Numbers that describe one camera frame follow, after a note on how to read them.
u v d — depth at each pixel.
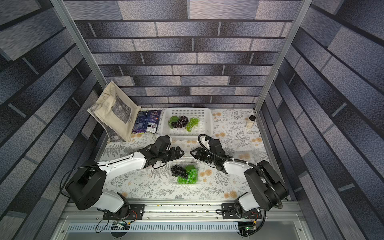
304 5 0.69
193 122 1.07
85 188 0.43
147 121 1.07
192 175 0.79
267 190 0.44
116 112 0.94
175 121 1.07
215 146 0.69
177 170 0.81
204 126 1.09
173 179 0.85
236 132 1.06
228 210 0.74
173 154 0.78
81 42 0.81
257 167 0.48
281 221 0.73
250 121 1.03
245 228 0.70
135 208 0.76
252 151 0.96
